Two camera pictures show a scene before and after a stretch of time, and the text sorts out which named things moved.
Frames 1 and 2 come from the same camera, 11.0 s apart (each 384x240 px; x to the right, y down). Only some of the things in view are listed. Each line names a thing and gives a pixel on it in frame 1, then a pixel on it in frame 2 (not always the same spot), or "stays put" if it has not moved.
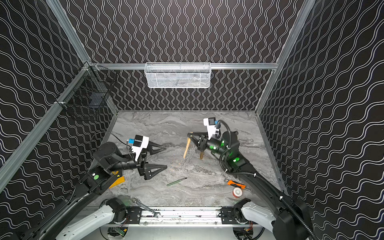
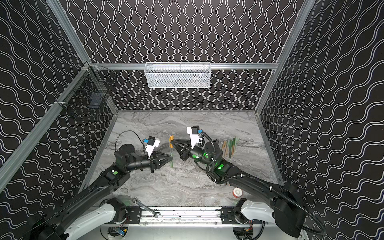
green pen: [175, 182] -> [171, 162]
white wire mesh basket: [177, 75] stays put
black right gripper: [202, 142] -> [184, 151]
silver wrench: [137, 200] stays put
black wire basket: [88, 94] stays put
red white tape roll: [237, 192] stays put
